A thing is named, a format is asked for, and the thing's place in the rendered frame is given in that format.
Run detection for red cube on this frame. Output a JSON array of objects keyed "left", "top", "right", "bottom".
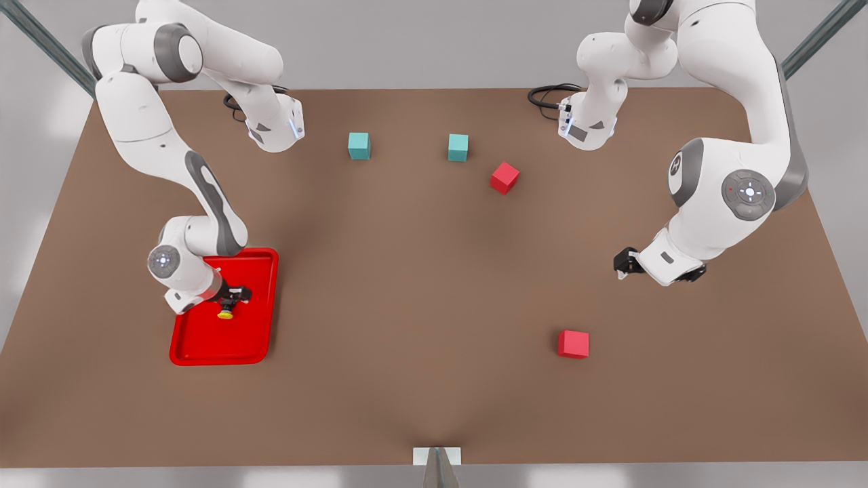
[
  {"left": 490, "top": 161, "right": 521, "bottom": 196},
  {"left": 557, "top": 329, "right": 590, "bottom": 360}
]

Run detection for red plastic tray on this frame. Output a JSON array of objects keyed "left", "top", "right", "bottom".
[{"left": 169, "top": 247, "right": 280, "bottom": 367}]

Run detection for pale post foot plate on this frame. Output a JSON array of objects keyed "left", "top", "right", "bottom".
[{"left": 413, "top": 447, "right": 462, "bottom": 466}]

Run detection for black cable loop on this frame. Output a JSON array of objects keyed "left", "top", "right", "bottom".
[
  {"left": 528, "top": 83, "right": 585, "bottom": 123},
  {"left": 223, "top": 85, "right": 291, "bottom": 124}
]

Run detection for silver frame post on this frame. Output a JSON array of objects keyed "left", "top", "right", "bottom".
[
  {"left": 780, "top": 0, "right": 868, "bottom": 81},
  {"left": 0, "top": 0, "right": 98, "bottom": 100},
  {"left": 422, "top": 447, "right": 460, "bottom": 488}
]

